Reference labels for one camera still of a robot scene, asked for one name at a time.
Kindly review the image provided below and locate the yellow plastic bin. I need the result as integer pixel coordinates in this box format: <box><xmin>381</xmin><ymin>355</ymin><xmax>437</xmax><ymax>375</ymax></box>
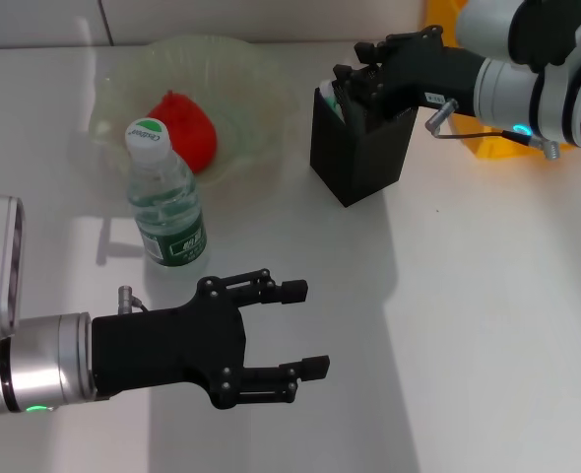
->
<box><xmin>425</xmin><ymin>0</ymin><xmax>581</xmax><ymax>160</ymax></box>

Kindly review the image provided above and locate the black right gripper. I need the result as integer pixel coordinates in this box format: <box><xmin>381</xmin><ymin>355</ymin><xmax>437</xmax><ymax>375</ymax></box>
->
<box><xmin>333</xmin><ymin>26</ymin><xmax>486</xmax><ymax>120</ymax></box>

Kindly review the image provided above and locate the green glass fruit plate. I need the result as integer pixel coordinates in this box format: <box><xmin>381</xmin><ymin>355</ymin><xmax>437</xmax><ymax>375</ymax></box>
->
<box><xmin>88</xmin><ymin>34</ymin><xmax>301</xmax><ymax>187</ymax></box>

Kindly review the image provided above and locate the arm connector cable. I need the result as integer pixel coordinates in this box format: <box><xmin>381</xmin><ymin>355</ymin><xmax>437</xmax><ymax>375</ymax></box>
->
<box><xmin>116</xmin><ymin>285</ymin><xmax>150</xmax><ymax>314</ymax></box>
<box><xmin>426</xmin><ymin>98</ymin><xmax>562</xmax><ymax>162</ymax></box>

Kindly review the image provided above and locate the green toothbrush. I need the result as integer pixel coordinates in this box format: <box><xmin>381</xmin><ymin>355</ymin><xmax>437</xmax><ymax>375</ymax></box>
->
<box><xmin>319</xmin><ymin>81</ymin><xmax>346</xmax><ymax>122</ymax></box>

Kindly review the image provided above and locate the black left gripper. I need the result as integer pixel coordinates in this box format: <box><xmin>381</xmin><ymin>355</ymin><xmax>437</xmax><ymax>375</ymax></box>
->
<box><xmin>91</xmin><ymin>268</ymin><xmax>332</xmax><ymax>411</ymax></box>

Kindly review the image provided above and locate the clear green-label water bottle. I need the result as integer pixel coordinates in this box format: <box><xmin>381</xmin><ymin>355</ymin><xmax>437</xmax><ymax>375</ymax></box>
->
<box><xmin>124</xmin><ymin>117</ymin><xmax>209</xmax><ymax>270</ymax></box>

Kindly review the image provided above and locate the red orange fruit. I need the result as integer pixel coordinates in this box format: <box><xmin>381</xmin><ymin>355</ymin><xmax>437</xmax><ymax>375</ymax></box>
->
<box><xmin>146</xmin><ymin>90</ymin><xmax>219</xmax><ymax>174</ymax></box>

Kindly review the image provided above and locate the black mesh pen holder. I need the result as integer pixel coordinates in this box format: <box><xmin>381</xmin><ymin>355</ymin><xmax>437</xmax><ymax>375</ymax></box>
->
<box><xmin>308</xmin><ymin>86</ymin><xmax>420</xmax><ymax>209</ymax></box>

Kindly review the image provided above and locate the right arm connector cable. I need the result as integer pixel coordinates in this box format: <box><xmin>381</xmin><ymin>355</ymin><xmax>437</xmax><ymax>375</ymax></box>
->
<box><xmin>426</xmin><ymin>98</ymin><xmax>562</xmax><ymax>162</ymax></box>

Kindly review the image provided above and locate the left arm connector cable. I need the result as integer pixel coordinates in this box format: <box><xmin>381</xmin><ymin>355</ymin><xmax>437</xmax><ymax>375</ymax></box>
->
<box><xmin>116</xmin><ymin>285</ymin><xmax>150</xmax><ymax>314</ymax></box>

